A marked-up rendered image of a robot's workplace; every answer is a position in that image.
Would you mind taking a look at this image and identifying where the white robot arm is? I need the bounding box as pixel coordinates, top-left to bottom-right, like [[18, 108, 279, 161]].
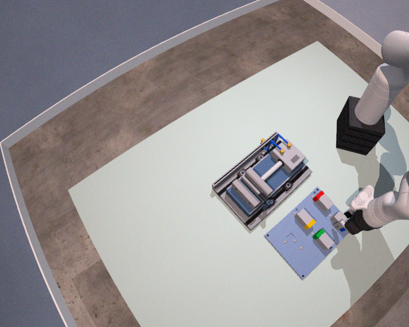
[[355, 30, 409, 223]]

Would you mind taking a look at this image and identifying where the pale pink block with red end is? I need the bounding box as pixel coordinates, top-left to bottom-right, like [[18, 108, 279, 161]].
[[313, 191, 333, 212]]

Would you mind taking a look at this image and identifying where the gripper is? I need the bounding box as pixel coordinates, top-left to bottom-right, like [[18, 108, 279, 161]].
[[333, 185, 388, 235]]

